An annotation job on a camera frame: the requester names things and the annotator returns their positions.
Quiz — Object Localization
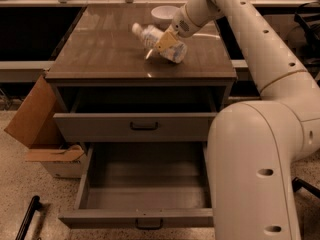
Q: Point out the brown cardboard box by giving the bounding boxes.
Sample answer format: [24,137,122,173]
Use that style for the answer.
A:
[4,76,86,178]

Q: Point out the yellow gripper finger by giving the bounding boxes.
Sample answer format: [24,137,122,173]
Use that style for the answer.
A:
[155,31,178,52]

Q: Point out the black chair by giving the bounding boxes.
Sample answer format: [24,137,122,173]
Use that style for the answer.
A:
[286,2,320,68]

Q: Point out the white ceramic bowl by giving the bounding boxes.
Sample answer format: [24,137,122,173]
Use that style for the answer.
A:
[151,5,179,30]

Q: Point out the black bar on floor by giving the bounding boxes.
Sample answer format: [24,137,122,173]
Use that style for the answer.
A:
[15,195,42,240]

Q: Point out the clear plastic water bottle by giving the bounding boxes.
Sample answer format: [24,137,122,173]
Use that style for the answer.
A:
[132,23,187,64]

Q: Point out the grey upper drawer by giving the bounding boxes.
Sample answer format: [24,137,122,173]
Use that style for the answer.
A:
[54,112,217,142]

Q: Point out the black chair base leg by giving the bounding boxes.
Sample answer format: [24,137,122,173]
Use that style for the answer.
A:
[292,177,320,199]

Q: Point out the grey open lower drawer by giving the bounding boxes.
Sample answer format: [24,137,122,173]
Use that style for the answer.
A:
[59,142,213,230]

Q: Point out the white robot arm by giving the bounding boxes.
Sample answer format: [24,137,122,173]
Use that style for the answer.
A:
[170,0,320,240]

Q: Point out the grey drawer cabinet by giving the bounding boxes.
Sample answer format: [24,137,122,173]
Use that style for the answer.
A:
[45,3,238,152]

